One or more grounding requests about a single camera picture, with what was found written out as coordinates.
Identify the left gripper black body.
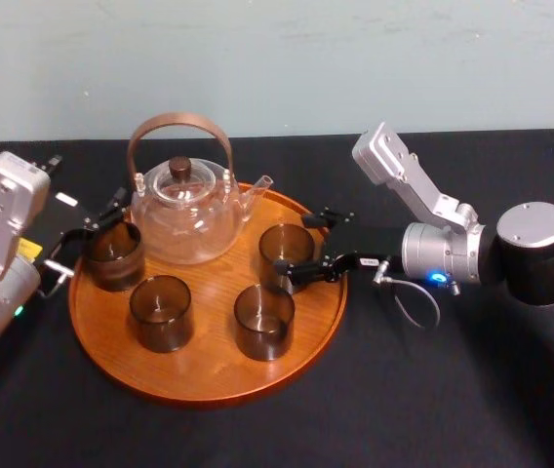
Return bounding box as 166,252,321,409
31,191,99,268

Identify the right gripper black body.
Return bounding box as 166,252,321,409
326,224,409,280

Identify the smoked glass cup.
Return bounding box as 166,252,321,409
128,274,194,354
258,223,317,296
85,220,145,293
233,284,297,363

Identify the round wooden tray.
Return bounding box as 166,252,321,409
67,181,349,404

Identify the glass teapot lid brown knob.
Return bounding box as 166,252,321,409
151,155,218,207

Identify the black table cloth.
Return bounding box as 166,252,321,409
0,128,554,468

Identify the right gripper thin grey cable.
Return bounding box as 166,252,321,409
371,259,442,331

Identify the glass teapot with brown handle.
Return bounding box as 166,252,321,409
126,112,276,266

